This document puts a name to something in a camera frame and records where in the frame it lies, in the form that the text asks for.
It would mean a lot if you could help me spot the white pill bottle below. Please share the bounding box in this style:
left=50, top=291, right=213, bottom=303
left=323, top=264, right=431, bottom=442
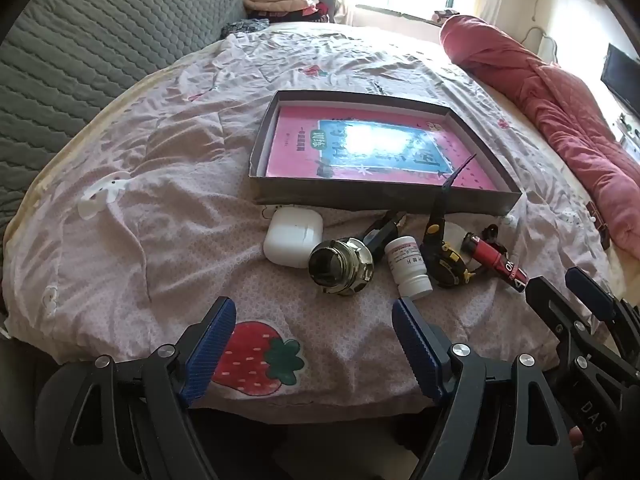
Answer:
left=384, top=236, right=433, bottom=301

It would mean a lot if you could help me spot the black and yellow wristwatch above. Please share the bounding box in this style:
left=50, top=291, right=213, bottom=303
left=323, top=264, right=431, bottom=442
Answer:
left=419, top=154, right=481, bottom=289

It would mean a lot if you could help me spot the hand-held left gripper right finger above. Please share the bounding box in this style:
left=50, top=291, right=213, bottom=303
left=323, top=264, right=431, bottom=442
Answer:
left=391, top=297, right=576, bottom=480

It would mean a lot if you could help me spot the dark patterned cloth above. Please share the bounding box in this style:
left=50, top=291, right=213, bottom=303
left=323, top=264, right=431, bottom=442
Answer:
left=222, top=18, right=271, bottom=38

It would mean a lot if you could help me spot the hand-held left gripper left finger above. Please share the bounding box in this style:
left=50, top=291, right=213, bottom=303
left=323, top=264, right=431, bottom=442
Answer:
left=52, top=296, right=237, bottom=480

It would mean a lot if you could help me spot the black flat television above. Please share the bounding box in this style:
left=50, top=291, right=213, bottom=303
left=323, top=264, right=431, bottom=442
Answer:
left=600, top=43, right=640, bottom=116

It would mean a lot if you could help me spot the grey shallow cardboard box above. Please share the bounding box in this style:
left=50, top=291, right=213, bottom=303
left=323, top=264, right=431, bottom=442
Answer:
left=248, top=90, right=523, bottom=216

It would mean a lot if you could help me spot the red lighter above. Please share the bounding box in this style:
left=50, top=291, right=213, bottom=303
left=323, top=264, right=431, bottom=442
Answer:
left=460, top=225, right=528, bottom=293

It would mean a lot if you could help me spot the grey quilted headboard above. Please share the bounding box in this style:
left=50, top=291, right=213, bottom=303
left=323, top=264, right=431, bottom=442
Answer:
left=0, top=0, right=248, bottom=231

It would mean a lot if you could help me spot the chrome metal fitting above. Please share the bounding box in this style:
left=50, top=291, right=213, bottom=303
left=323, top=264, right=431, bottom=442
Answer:
left=307, top=236, right=375, bottom=297

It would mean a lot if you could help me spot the white curved frame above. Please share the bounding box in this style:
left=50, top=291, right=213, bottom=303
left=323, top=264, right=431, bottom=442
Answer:
left=522, top=25, right=558, bottom=61

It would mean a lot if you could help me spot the pink and blue book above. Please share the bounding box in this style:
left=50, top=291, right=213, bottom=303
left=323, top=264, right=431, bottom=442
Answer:
left=265, top=105, right=501, bottom=192

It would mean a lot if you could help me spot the white earbuds case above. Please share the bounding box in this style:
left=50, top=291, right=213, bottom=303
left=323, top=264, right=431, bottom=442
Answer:
left=263, top=208, right=323, bottom=268

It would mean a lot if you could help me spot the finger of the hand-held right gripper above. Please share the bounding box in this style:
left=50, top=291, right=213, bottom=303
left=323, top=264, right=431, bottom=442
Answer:
left=565, top=266, right=640, bottom=351
left=525, top=276, right=608, bottom=361

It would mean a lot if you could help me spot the red quilted blanket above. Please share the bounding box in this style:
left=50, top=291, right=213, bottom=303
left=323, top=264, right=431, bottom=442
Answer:
left=439, top=14, right=640, bottom=261

